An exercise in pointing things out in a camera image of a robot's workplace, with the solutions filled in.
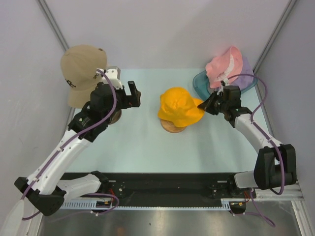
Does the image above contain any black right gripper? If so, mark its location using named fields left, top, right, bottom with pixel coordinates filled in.
left=198, top=91, right=228, bottom=116

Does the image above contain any yellow bucket hat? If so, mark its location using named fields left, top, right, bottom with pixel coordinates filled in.
left=157, top=87, right=205, bottom=128

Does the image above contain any pink bucket hat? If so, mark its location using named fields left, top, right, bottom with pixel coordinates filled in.
left=205, top=46, right=243, bottom=89

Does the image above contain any tan baseball cap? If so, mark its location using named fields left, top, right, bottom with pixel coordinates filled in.
left=60, top=45, right=107, bottom=109

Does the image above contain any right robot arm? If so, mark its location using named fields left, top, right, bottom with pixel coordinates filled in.
left=198, top=86, right=297, bottom=197

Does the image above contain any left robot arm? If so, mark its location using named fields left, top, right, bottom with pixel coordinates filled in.
left=14, top=81, right=141, bottom=216

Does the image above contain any teal plastic bin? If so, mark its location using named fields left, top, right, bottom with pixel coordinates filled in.
left=192, top=71, right=258, bottom=101

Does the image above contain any purple hat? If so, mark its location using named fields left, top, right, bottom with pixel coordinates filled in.
left=230, top=57, right=254, bottom=90

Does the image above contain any light wooden hat stand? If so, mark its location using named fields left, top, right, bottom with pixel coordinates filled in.
left=160, top=119, right=187, bottom=133

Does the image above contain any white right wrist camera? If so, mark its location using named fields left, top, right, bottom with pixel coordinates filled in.
left=218, top=77, right=229, bottom=93

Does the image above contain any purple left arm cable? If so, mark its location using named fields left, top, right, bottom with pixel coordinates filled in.
left=21, top=69, right=118, bottom=221

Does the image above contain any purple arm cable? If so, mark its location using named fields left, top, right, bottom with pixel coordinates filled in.
left=21, top=69, right=118, bottom=221
left=226, top=73, right=285, bottom=195

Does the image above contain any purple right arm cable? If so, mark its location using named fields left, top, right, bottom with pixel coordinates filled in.
left=226, top=73, right=285, bottom=195

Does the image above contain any aluminium frame rail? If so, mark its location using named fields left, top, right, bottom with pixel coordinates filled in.
left=253, top=179, right=303, bottom=201

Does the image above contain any aluminium corner rail left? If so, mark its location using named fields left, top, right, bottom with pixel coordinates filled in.
left=36, top=0, right=69, bottom=52

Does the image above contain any aluminium corner rail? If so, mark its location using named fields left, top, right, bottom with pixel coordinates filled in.
left=36, top=0, right=69, bottom=52
left=253, top=0, right=299, bottom=74

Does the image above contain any white slotted cable duct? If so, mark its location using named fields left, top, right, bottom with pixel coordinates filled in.
left=61, top=197, right=246, bottom=211

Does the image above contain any aluminium corner rail right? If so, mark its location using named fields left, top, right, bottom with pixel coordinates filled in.
left=253, top=0, right=299, bottom=74

